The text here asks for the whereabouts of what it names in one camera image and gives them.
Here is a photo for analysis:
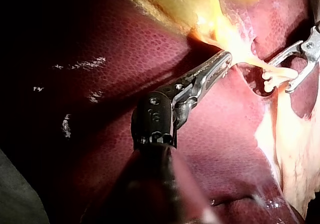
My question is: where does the left arm instrument jaw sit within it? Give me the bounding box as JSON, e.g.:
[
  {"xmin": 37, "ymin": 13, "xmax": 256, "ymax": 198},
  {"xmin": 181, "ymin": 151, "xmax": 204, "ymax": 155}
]
[
  {"xmin": 190, "ymin": 50, "xmax": 233, "ymax": 84},
  {"xmin": 199, "ymin": 60, "xmax": 232, "ymax": 99}
]

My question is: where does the right arm instrument jaw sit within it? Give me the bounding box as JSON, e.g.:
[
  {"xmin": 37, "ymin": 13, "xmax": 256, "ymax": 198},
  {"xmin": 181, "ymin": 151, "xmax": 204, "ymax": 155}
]
[
  {"xmin": 285, "ymin": 57, "xmax": 315, "ymax": 93},
  {"xmin": 268, "ymin": 40, "xmax": 305, "ymax": 67}
]

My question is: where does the right arm instrument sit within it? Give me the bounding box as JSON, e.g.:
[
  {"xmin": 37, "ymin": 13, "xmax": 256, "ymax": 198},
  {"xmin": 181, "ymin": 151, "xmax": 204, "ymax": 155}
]
[{"xmin": 300, "ymin": 23, "xmax": 320, "ymax": 63}]

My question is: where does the left arm instrument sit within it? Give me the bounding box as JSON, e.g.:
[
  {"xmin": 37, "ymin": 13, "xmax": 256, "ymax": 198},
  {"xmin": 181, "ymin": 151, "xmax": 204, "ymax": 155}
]
[{"xmin": 130, "ymin": 80, "xmax": 202, "ymax": 150}]

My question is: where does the gallbladder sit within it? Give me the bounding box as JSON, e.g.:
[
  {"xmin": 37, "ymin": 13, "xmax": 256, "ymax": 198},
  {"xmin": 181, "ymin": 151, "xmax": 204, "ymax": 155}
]
[{"xmin": 109, "ymin": 0, "xmax": 266, "ymax": 66}]

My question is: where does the white clip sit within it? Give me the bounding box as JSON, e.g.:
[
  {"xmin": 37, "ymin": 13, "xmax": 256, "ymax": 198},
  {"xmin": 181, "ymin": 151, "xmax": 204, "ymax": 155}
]
[
  {"xmin": 263, "ymin": 78, "xmax": 288, "ymax": 93},
  {"xmin": 261, "ymin": 68, "xmax": 299, "ymax": 81}
]

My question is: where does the thin tube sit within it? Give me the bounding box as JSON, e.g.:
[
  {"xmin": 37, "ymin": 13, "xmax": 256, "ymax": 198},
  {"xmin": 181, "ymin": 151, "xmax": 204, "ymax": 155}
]
[{"xmin": 231, "ymin": 56, "xmax": 271, "ymax": 72}]

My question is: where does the pale fatty tissue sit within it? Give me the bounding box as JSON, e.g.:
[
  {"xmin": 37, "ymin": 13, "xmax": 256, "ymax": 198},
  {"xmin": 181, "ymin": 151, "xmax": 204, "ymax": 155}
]
[{"xmin": 253, "ymin": 83, "xmax": 320, "ymax": 220}]

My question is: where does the dark red liver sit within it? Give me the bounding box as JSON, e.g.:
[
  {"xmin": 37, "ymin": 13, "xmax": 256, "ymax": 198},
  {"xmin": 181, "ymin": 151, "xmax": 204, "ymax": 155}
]
[{"xmin": 0, "ymin": 0, "xmax": 320, "ymax": 224}]

